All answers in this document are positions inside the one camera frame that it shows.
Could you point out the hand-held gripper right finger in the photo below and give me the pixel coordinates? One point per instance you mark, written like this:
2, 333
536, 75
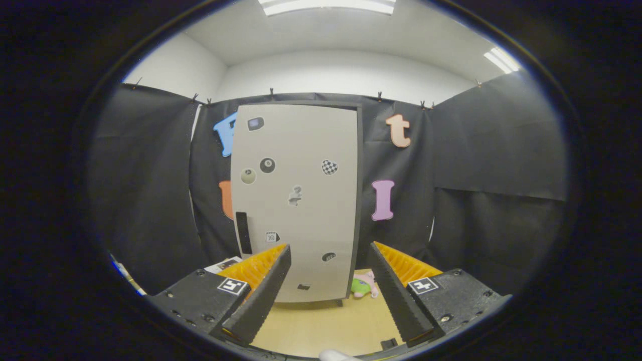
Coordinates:
396, 296

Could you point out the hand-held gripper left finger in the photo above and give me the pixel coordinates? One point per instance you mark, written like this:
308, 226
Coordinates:
263, 296

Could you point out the grey shoe cabinet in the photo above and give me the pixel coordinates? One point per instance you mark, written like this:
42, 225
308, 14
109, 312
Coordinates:
359, 175

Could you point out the beige shoe cabinet door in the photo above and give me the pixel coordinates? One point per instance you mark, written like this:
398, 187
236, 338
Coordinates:
301, 150

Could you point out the green and pink plush toy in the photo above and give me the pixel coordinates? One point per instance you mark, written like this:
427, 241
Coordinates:
361, 287

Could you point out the white book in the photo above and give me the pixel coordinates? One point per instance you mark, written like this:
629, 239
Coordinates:
223, 264

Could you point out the black backdrop cloth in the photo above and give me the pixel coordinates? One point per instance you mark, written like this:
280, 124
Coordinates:
476, 200

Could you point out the row of cloth clips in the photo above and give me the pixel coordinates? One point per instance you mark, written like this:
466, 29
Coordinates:
271, 92

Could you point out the small ceiling light panel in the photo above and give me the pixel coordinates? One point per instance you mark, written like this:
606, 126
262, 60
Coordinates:
501, 60

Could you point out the long ceiling light panel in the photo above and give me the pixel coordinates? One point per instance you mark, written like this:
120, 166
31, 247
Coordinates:
326, 5

